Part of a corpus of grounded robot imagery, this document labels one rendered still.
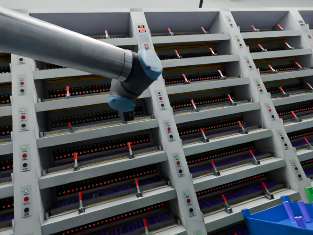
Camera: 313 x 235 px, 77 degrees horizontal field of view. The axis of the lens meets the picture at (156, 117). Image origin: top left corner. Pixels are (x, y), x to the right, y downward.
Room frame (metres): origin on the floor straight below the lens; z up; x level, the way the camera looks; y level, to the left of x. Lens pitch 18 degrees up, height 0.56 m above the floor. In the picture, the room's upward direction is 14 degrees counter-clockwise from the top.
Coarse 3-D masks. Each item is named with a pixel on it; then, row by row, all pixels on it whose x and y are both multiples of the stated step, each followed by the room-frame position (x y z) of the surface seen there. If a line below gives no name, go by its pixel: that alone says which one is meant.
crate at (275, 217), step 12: (252, 216) 0.80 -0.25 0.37; (264, 216) 0.82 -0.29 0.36; (276, 216) 0.83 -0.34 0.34; (312, 216) 0.77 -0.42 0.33; (252, 228) 0.77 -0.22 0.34; (264, 228) 0.71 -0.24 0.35; (276, 228) 0.65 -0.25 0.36; (288, 228) 0.61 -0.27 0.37; (300, 228) 0.57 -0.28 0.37; (312, 228) 0.70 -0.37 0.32
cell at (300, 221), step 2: (296, 216) 0.61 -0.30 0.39; (298, 216) 0.61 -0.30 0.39; (300, 216) 0.61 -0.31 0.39; (296, 218) 0.61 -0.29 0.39; (298, 218) 0.60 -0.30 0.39; (300, 218) 0.60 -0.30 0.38; (302, 218) 0.60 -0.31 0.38; (296, 220) 0.61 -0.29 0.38; (298, 220) 0.60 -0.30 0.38; (300, 220) 0.60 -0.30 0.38; (302, 220) 0.60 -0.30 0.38; (298, 222) 0.61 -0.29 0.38; (300, 222) 0.60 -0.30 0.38; (302, 222) 0.60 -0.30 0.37; (304, 222) 0.60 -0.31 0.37; (298, 224) 0.61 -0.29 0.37; (300, 224) 0.60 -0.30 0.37; (302, 224) 0.60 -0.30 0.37; (304, 224) 0.60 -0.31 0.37; (298, 226) 0.61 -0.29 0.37; (300, 226) 0.61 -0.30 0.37; (302, 226) 0.60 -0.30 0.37; (304, 226) 0.60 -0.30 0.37
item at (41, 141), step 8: (152, 112) 1.10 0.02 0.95; (104, 120) 1.12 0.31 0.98; (112, 120) 1.14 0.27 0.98; (152, 120) 1.04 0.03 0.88; (40, 128) 0.94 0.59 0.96; (56, 128) 1.05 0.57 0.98; (64, 128) 1.06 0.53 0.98; (104, 128) 0.96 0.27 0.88; (112, 128) 0.98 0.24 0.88; (120, 128) 0.99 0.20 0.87; (128, 128) 1.00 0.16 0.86; (136, 128) 1.02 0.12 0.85; (144, 128) 1.03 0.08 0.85; (40, 136) 0.93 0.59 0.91; (56, 136) 0.90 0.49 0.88; (64, 136) 0.91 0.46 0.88; (72, 136) 0.92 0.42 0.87; (80, 136) 0.93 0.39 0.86; (88, 136) 0.95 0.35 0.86; (96, 136) 0.96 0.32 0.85; (104, 136) 0.97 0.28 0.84; (40, 144) 0.88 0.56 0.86; (48, 144) 0.90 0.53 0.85; (56, 144) 0.91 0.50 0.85
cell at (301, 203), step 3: (297, 201) 0.76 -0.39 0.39; (300, 201) 0.75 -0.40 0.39; (303, 201) 0.75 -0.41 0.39; (300, 204) 0.75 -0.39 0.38; (303, 204) 0.74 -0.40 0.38; (300, 207) 0.75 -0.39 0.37; (303, 207) 0.74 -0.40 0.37; (303, 210) 0.75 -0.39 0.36; (306, 210) 0.74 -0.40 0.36; (303, 213) 0.75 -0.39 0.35; (306, 213) 0.74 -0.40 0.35; (306, 216) 0.75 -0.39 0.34; (309, 216) 0.74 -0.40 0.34; (306, 219) 0.75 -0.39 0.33; (309, 219) 0.74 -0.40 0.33
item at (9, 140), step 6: (0, 126) 0.96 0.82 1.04; (6, 126) 0.97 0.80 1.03; (12, 126) 0.98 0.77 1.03; (0, 132) 0.97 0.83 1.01; (6, 132) 0.98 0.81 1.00; (12, 132) 0.84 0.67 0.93; (0, 138) 0.97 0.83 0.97; (6, 138) 0.89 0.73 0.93; (12, 138) 0.84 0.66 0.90; (0, 144) 0.87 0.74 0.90; (6, 144) 0.84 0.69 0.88; (12, 144) 0.84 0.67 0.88; (0, 150) 0.84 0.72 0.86; (6, 150) 0.84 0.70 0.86; (12, 150) 0.85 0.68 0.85
